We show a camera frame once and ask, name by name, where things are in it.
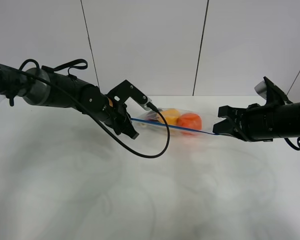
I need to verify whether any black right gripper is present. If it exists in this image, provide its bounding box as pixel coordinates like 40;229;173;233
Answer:
212;103;288;142

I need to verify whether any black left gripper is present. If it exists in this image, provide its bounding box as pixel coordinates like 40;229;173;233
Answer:
101;94;139;140

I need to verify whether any clear zip bag blue zipper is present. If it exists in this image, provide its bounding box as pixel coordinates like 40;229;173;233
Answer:
131;108;218;137

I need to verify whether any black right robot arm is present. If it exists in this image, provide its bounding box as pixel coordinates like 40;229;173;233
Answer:
212;102;300;142

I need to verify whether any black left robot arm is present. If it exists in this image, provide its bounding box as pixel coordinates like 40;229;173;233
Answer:
0;59;139;139

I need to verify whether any purple eggplant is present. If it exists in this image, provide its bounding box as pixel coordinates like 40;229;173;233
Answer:
144;112;163;123

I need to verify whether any orange fruit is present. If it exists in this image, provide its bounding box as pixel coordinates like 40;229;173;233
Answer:
177;113;203;131

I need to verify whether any black camera cable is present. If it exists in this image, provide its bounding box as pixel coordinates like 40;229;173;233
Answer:
18;58;171;159

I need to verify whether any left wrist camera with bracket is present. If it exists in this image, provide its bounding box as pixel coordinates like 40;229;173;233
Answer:
107;80;154;111

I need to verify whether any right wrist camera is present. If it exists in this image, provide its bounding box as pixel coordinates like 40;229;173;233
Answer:
254;76;292;106

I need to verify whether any blue cable loop right wrist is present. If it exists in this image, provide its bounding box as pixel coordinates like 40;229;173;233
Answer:
283;136;300;152

